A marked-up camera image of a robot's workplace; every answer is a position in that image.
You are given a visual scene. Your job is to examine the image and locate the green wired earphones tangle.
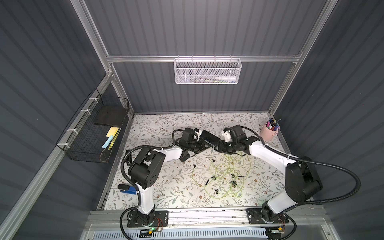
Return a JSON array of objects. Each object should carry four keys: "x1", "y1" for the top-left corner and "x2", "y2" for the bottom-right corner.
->
[{"x1": 191, "y1": 154, "x2": 253, "y2": 200}]

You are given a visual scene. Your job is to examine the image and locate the blue-edged black smartphone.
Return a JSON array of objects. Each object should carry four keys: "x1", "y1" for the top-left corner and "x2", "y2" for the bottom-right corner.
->
[{"x1": 200, "y1": 130, "x2": 221, "y2": 147}]

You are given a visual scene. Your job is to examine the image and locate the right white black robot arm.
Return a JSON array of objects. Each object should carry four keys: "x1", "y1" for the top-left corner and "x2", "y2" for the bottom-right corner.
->
[{"x1": 217, "y1": 125, "x2": 323, "y2": 218}]

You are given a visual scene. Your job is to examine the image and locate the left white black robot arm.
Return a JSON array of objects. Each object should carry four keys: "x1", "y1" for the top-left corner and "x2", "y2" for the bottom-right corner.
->
[{"x1": 120, "y1": 128, "x2": 220, "y2": 217}]

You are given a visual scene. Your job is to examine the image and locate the pink pen cup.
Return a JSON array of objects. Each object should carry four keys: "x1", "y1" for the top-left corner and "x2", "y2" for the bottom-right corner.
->
[{"x1": 260, "y1": 118, "x2": 280, "y2": 142}]

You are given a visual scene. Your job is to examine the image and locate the white marker in basket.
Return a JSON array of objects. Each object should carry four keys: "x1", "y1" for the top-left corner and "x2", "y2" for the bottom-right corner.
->
[{"x1": 215, "y1": 76, "x2": 238, "y2": 84}]

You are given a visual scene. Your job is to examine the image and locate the blue device at table edge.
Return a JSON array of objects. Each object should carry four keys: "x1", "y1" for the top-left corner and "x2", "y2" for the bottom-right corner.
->
[{"x1": 118, "y1": 184, "x2": 137, "y2": 195}]

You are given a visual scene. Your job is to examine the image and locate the yellow sticky notes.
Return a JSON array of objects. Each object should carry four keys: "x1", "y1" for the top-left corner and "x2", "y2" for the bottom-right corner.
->
[{"x1": 106, "y1": 127, "x2": 120, "y2": 138}]

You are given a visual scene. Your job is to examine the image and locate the black notebook in basket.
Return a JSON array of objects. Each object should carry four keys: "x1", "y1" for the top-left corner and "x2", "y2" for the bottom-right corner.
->
[{"x1": 94, "y1": 106, "x2": 127, "y2": 127}]

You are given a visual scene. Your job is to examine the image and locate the right black corrugated cable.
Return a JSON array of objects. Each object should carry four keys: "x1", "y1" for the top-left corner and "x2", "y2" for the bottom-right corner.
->
[{"x1": 239, "y1": 125, "x2": 362, "y2": 208}]

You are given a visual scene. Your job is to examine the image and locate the black corrugated cable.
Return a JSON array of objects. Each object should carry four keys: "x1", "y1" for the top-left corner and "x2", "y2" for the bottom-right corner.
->
[
  {"x1": 239, "y1": 125, "x2": 362, "y2": 208},
  {"x1": 119, "y1": 128, "x2": 185, "y2": 193}
]

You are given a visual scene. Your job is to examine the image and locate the white wire mesh basket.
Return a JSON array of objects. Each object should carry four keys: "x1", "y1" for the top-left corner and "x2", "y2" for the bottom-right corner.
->
[{"x1": 173, "y1": 57, "x2": 243, "y2": 85}]

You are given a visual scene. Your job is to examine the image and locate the left black corrugated cable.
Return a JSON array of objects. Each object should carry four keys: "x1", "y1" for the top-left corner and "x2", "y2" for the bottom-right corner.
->
[{"x1": 119, "y1": 128, "x2": 185, "y2": 193}]

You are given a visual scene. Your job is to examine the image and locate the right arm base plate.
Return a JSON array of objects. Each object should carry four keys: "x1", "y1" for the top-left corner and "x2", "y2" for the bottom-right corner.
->
[{"x1": 246, "y1": 207, "x2": 290, "y2": 225}]

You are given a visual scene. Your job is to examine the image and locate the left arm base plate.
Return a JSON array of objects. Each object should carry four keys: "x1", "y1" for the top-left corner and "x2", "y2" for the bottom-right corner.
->
[{"x1": 127, "y1": 210, "x2": 169, "y2": 228}]

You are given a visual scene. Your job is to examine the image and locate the black wire wall basket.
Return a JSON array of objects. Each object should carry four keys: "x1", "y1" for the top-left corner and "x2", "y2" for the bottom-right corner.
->
[{"x1": 57, "y1": 89, "x2": 130, "y2": 164}]

